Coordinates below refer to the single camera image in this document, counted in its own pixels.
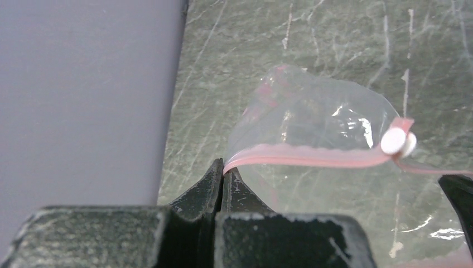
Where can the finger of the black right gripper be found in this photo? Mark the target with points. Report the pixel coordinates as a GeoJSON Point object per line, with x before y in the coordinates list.
{"type": "Point", "coordinates": [458, 190]}

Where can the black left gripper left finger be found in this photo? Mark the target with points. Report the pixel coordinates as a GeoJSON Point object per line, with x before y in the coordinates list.
{"type": "Point", "coordinates": [178, 234]}

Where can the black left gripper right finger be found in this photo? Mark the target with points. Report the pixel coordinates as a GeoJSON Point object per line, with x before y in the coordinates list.
{"type": "Point", "coordinates": [249, 234]}

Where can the clear zip top bag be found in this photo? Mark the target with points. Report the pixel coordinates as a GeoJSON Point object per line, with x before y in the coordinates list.
{"type": "Point", "coordinates": [313, 144]}

